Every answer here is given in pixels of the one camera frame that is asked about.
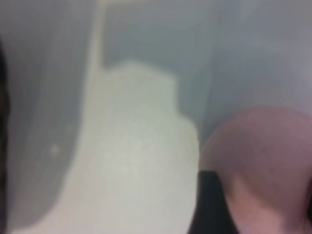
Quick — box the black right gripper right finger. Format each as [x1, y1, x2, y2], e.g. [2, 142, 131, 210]
[188, 170, 241, 234]

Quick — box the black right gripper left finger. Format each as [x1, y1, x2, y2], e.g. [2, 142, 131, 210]
[0, 40, 11, 234]

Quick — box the pink peach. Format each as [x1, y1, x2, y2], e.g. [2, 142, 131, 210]
[201, 105, 312, 234]

